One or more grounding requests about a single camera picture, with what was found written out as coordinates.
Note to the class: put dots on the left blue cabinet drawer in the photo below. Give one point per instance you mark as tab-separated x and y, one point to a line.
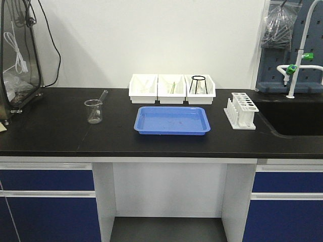
48	205

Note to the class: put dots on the right white storage bin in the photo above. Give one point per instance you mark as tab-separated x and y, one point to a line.
204	99

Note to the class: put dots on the glass funnel in bin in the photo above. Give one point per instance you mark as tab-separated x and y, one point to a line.
146	86

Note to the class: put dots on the clear glass beaker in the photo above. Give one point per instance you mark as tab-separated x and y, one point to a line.
90	106

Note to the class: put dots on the white gooseneck lab faucet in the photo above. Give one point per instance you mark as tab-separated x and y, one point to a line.
300	56

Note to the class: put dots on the white test tube rack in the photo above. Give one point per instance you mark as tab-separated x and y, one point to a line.
240	111

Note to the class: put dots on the metal framed glass cabinet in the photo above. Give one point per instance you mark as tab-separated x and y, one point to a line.
21	78

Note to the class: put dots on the glassware with green stripe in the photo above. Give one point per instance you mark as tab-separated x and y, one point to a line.
173	88

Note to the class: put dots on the blue plastic tray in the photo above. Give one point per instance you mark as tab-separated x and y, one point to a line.
171	120

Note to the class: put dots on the black wire tripod stand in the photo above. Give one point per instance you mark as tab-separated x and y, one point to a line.
193	83

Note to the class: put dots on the blue cabinet drawer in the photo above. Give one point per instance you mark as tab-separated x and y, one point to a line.
285	204
48	205

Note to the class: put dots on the right blue cabinet drawer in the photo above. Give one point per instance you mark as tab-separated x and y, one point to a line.
285	204

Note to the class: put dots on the clear plastic bag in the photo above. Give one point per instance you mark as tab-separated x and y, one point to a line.
279	24

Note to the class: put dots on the left white storage bin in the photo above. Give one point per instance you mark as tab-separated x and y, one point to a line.
135	84

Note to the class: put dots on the white storage bin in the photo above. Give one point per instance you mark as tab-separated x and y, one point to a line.
204	99
135	84
164	85

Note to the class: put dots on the clear glass test tube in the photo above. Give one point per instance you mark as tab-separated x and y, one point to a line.
102	98

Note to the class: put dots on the middle white storage bin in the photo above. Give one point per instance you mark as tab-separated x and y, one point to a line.
164	85

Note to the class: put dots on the black lab sink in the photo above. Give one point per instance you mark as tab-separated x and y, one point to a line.
293	118

